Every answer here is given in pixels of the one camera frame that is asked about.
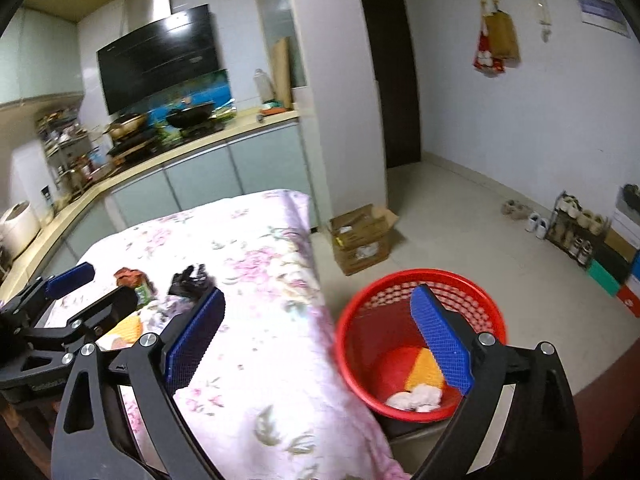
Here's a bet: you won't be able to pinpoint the white crumpled tissue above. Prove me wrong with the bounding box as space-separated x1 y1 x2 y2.
386 384 443 413

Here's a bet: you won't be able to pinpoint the metal dish rack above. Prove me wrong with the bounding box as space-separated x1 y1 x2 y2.
36 107 108 196

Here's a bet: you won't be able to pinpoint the black wok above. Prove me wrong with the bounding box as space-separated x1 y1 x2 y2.
165 102 216 129

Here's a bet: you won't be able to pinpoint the blue backsplash panel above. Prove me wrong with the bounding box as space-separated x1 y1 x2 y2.
135 70 233 127

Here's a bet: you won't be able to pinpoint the kitchen counter with cabinets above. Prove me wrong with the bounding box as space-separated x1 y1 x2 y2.
0 109 321 306

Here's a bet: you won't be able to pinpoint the dark brown door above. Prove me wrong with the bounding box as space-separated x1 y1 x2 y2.
352 0 424 170

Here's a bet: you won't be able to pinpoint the black gas stove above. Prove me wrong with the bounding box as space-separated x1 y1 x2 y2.
107 122 226 159

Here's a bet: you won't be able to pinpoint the red plastic mesh basket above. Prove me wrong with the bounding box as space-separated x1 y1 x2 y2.
335 270 508 423

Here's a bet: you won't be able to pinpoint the pale green wall cabinet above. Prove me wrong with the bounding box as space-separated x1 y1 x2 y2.
0 7 86 108

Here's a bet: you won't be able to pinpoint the brown crumpled wrapper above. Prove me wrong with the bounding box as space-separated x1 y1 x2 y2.
114 267 146 288

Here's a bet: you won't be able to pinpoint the white box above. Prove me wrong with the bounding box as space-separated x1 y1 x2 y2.
612 185 640 251

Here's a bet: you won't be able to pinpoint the black plastic bag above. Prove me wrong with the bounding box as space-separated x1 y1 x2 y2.
169 264 211 298

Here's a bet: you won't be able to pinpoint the open cardboard box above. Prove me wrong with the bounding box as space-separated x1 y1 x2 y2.
327 203 400 276

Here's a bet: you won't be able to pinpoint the black box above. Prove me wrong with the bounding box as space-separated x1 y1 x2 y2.
592 240 636 283

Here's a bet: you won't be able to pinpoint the white rice cooker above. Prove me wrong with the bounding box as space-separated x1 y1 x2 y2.
0 201 41 261

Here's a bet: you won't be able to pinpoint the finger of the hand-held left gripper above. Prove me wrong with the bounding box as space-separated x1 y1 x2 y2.
22 286 139 345
0 262 96 331

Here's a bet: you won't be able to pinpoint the pink floral blanket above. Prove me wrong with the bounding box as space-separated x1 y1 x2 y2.
45 189 408 480

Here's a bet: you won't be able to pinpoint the black range hood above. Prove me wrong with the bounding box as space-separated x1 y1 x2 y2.
96 0 226 116

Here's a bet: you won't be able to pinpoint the green box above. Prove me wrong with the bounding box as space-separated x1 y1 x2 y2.
586 260 624 298

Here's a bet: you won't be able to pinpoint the white plastic bottle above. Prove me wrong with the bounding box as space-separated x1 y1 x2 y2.
254 69 274 104

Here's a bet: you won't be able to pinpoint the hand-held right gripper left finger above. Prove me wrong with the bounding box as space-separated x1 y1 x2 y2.
50 287 226 480

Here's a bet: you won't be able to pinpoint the brown hanging bag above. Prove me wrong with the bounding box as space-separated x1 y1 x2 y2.
482 0 521 64

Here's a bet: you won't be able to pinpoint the metal shoe rack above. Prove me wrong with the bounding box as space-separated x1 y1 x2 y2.
547 191 613 267

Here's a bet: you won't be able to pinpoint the brass cooking pan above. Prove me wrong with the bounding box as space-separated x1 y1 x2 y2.
102 112 150 141

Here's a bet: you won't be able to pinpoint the yellow snack wrapper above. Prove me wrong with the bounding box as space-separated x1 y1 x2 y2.
409 347 446 393

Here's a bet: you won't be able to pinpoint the wall calendar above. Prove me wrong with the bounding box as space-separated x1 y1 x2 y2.
570 0 631 38

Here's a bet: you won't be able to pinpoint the wooden cutting board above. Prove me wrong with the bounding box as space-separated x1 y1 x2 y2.
271 37 294 109

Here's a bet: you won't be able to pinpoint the white shoes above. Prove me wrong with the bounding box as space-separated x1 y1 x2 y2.
525 212 553 240

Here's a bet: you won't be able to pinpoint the red box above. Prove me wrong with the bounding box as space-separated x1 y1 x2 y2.
616 282 640 319

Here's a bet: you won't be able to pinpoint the red hanging bag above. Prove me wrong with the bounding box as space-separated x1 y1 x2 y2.
472 30 506 77

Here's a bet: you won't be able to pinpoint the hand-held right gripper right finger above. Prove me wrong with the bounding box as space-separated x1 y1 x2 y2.
410 284 583 480

